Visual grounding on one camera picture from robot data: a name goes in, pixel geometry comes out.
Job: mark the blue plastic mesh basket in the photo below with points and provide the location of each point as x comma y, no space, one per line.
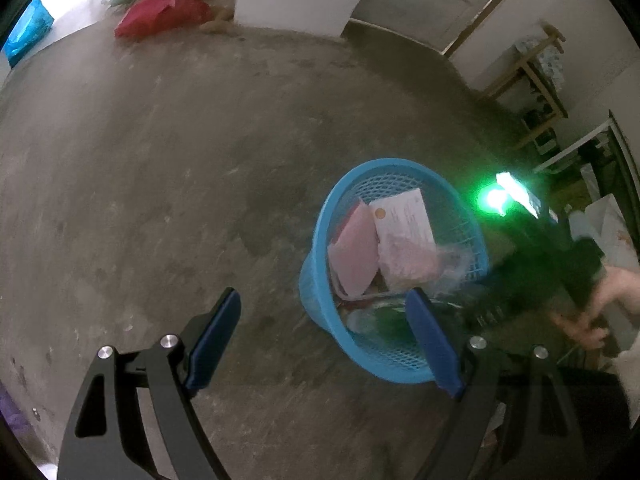
350,180

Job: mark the person's right hand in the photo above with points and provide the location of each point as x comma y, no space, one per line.
620,285

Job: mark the green plastic bottle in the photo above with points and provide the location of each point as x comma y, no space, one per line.
392,322

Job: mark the white framed desk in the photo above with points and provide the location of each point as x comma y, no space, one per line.
575,147

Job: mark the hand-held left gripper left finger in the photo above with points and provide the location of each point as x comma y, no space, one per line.
215,340

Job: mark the blue plastic bag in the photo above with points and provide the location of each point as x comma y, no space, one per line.
27,30

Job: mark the wooden shelf rack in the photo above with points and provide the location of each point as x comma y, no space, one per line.
542,95

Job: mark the red plastic bag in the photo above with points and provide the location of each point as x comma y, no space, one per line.
160,10

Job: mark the white printed plastic bag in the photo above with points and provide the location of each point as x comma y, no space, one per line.
547,60

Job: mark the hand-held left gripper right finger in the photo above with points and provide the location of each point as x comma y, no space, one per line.
435,345

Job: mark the pink patterned packet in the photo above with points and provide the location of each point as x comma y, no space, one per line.
355,255

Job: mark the white orange-edged paper envelope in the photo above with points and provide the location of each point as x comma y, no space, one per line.
405,220

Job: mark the white panelled door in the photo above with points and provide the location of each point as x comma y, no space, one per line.
440,0

